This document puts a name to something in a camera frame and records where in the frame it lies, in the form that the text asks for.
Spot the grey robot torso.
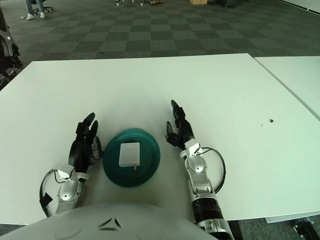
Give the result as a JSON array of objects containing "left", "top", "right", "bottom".
[{"left": 0, "top": 202, "right": 221, "bottom": 240}]

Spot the black table frame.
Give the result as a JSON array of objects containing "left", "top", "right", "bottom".
[{"left": 227, "top": 217, "right": 320, "bottom": 240}]

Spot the black bag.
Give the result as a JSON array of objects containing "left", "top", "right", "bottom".
[{"left": 217, "top": 0, "right": 238, "bottom": 8}]

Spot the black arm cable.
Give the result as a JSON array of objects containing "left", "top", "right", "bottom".
[
  {"left": 199, "top": 147, "right": 227, "bottom": 195},
  {"left": 38, "top": 168, "right": 76, "bottom": 218}
]

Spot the seated person in jeans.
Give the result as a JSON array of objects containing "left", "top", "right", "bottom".
[{"left": 24, "top": 0, "right": 46, "bottom": 21}]

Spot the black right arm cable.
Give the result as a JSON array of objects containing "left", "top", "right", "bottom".
[{"left": 199, "top": 147, "right": 227, "bottom": 195}]

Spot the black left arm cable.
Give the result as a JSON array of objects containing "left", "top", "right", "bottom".
[{"left": 38, "top": 168, "right": 76, "bottom": 218}]

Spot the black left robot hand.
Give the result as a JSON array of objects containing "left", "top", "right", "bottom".
[{"left": 68, "top": 112, "right": 104, "bottom": 173}]

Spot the white charger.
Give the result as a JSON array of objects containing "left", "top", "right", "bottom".
[{"left": 118, "top": 141, "right": 141, "bottom": 172}]

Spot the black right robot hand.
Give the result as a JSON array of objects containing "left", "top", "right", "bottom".
[{"left": 164, "top": 99, "right": 195, "bottom": 151}]

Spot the black swivel chair base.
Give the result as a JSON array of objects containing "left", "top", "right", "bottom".
[{"left": 33, "top": 0, "right": 55, "bottom": 15}]

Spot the green plate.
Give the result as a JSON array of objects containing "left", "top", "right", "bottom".
[{"left": 102, "top": 128, "right": 162, "bottom": 189}]

